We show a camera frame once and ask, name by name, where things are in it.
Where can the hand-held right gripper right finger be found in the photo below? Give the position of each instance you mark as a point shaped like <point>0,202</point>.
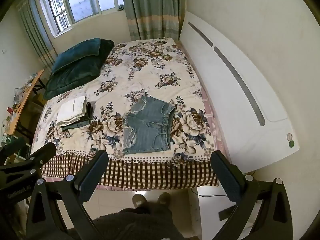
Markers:
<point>226,173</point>

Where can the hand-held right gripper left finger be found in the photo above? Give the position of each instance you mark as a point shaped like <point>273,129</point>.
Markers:
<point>93,173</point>

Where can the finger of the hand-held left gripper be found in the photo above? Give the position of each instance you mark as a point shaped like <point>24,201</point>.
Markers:
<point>37,158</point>
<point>13,146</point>

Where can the blue denim short pants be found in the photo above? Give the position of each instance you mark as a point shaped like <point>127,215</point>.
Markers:
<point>147,127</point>

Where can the dark folded pants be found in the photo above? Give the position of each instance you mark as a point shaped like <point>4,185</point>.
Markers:
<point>88,113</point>

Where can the pink bed sheet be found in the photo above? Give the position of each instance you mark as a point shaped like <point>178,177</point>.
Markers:
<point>216,130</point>

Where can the wooden desk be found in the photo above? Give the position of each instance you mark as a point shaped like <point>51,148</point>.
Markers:
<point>23,100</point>

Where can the person's left shoe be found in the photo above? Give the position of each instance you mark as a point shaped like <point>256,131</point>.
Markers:
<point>139,200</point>

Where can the person's shoe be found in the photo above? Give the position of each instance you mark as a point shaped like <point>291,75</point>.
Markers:
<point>164,199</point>
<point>139,200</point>

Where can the white folded cloth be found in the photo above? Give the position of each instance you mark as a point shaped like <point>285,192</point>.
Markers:
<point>70,111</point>

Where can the person's dark fleece clothing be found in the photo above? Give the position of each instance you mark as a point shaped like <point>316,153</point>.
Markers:
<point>135,223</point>

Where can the person's right shoe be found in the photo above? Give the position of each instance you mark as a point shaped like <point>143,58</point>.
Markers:
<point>164,199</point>

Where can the dark teal folded blanket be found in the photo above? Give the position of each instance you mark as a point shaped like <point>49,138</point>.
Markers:
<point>75,80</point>

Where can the white headboard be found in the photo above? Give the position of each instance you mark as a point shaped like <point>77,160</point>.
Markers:
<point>225,85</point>

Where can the floral bedspread bed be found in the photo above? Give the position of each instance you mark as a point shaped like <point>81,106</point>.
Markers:
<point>140,75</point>

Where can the dark teal pillow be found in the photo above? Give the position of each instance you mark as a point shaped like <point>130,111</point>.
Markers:
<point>75,55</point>

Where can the green striped curtain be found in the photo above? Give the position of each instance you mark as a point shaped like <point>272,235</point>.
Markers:
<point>152,7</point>
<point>37,37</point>

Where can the window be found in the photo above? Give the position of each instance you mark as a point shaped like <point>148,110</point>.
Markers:
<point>82,2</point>

